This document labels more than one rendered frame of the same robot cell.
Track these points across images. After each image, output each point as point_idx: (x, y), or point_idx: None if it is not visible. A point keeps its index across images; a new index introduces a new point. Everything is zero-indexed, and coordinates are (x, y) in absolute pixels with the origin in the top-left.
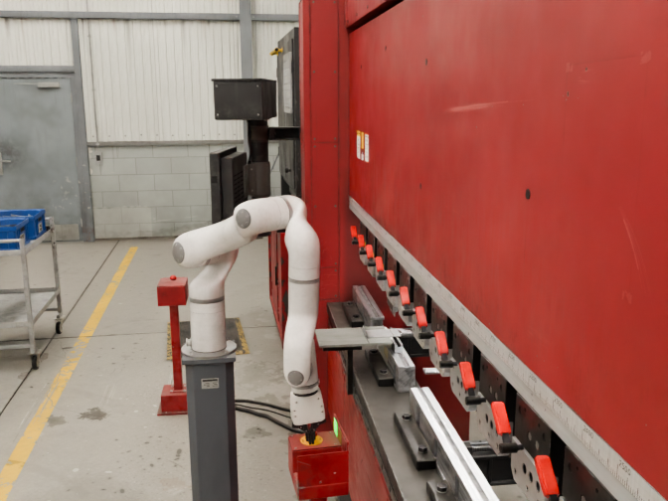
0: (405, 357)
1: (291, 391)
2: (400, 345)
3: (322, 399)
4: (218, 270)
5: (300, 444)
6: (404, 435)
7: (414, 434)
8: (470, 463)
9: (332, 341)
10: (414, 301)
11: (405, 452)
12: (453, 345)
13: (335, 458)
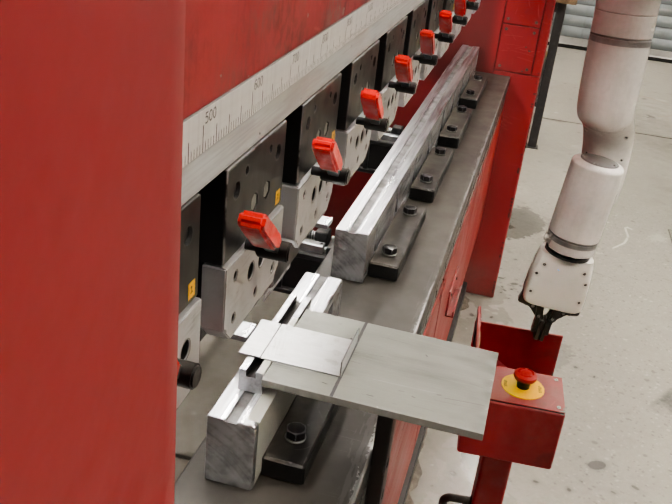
0: (300, 297)
1: (591, 263)
2: (294, 300)
3: (534, 257)
4: None
5: (545, 384)
6: (412, 240)
7: (400, 231)
8: (397, 148)
9: (456, 357)
10: (409, 50)
11: (420, 240)
12: (446, 5)
13: (496, 333)
